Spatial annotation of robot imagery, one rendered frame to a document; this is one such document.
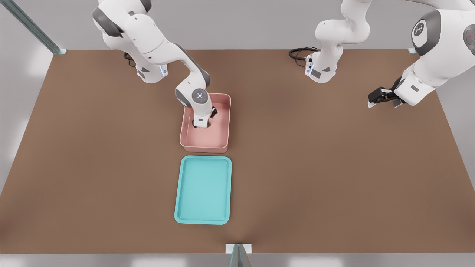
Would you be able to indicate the silver frame post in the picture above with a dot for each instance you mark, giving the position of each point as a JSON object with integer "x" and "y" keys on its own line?
{"x": 412, "y": 51}
{"x": 31, "y": 26}
{"x": 238, "y": 256}

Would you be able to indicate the pink open box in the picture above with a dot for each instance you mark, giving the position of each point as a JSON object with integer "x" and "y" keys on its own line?
{"x": 207, "y": 142}

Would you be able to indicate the pale blue-green tray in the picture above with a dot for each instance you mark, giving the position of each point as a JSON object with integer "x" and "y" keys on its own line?
{"x": 203, "y": 191}

